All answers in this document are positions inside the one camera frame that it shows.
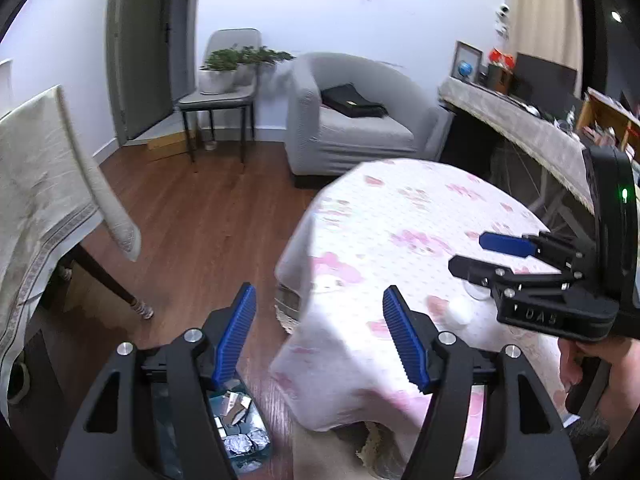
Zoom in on grey chair with black legs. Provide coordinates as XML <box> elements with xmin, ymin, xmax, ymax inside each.
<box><xmin>178</xmin><ymin>28</ymin><xmax>263</xmax><ymax>163</ymax></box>

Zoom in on flat cardboard box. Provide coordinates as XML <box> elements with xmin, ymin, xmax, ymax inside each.
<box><xmin>145</xmin><ymin>135</ymin><xmax>189</xmax><ymax>154</ymax></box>

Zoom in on table with beige cloth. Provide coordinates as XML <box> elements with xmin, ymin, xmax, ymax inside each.
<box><xmin>0</xmin><ymin>85</ymin><xmax>142</xmax><ymax>386</ymax></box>

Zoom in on grey door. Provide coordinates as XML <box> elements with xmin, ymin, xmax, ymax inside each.
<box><xmin>105</xmin><ymin>0</ymin><xmax>201</xmax><ymax>148</ymax></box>

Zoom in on beige curtain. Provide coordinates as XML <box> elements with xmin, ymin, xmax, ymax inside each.
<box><xmin>505</xmin><ymin>0</ymin><xmax>586</xmax><ymax>96</ymax></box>

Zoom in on dark wooden dining table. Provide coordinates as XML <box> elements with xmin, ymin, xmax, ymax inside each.
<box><xmin>57</xmin><ymin>245</ymin><xmax>155</xmax><ymax>320</ymax></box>

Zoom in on grey armchair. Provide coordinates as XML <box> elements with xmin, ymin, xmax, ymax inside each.
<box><xmin>285</xmin><ymin>51</ymin><xmax>453</xmax><ymax>177</ymax></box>

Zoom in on black monitor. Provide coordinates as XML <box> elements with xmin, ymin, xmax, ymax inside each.
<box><xmin>515</xmin><ymin>52</ymin><xmax>578</xmax><ymax>106</ymax></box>

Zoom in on spoked wheel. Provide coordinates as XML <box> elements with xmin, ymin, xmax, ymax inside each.
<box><xmin>492</xmin><ymin>140</ymin><xmax>596</xmax><ymax>241</ymax></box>

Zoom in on dark shoe with light sole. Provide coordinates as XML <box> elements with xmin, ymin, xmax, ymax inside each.
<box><xmin>7</xmin><ymin>361</ymin><xmax>31</xmax><ymax>404</ymax></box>

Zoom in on potted plant small white pot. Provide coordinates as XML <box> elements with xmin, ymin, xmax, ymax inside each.
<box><xmin>235</xmin><ymin>46</ymin><xmax>296</xmax><ymax>86</ymax></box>

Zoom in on silver foil wrapper pieces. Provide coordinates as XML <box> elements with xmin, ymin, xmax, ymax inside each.
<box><xmin>214</xmin><ymin>391</ymin><xmax>252</xmax><ymax>432</ymax></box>

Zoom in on small white round object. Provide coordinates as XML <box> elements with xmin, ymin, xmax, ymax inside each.
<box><xmin>447</xmin><ymin>297</ymin><xmax>474</xmax><ymax>329</ymax></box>

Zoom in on framed picture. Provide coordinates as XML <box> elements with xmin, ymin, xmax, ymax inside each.
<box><xmin>452</xmin><ymin>41</ymin><xmax>483</xmax><ymax>81</ymax></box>

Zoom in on potted plant large white pot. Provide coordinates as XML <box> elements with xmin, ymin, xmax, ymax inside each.
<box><xmin>200</xmin><ymin>47</ymin><xmax>242</xmax><ymax>95</ymax></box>

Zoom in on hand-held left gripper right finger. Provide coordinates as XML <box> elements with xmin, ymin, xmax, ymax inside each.
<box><xmin>382</xmin><ymin>286</ymin><xmax>583</xmax><ymax>480</ymax></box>

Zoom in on person's right hand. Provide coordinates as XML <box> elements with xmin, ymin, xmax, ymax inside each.
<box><xmin>559</xmin><ymin>335</ymin><xmax>640</xmax><ymax>413</ymax></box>

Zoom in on black bag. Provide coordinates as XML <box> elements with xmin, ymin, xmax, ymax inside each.
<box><xmin>320</xmin><ymin>82</ymin><xmax>388</xmax><ymax>120</ymax></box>

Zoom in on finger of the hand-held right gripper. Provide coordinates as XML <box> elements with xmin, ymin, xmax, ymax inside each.
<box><xmin>479</xmin><ymin>231</ymin><xmax>597</xmax><ymax>274</ymax></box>
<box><xmin>449</xmin><ymin>255</ymin><xmax>596</xmax><ymax>297</ymax></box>

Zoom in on wooden box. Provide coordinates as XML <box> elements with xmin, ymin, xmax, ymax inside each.
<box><xmin>575</xmin><ymin>87</ymin><xmax>640</xmax><ymax>152</ymax></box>

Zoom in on clear plastic lid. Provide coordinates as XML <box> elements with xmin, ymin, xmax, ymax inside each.
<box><xmin>464</xmin><ymin>280</ymin><xmax>493</xmax><ymax>302</ymax></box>

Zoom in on sideboard with beige cloth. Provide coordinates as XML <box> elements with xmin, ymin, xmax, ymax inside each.
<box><xmin>439</xmin><ymin>76</ymin><xmax>601</xmax><ymax>211</ymax></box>

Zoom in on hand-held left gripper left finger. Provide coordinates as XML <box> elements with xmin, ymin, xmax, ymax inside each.
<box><xmin>54</xmin><ymin>282</ymin><xmax>257</xmax><ymax>480</ymax></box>

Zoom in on teal plastic trash bin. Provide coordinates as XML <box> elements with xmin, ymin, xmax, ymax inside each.
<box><xmin>147</xmin><ymin>370</ymin><xmax>275</xmax><ymax>480</ymax></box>

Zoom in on dark gift box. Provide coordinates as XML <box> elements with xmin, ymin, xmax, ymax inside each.
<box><xmin>487</xmin><ymin>64</ymin><xmax>513</xmax><ymax>94</ymax></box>

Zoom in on pink floral tablecloth round table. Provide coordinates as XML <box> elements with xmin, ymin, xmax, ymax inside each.
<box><xmin>270</xmin><ymin>158</ymin><xmax>583</xmax><ymax>480</ymax></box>

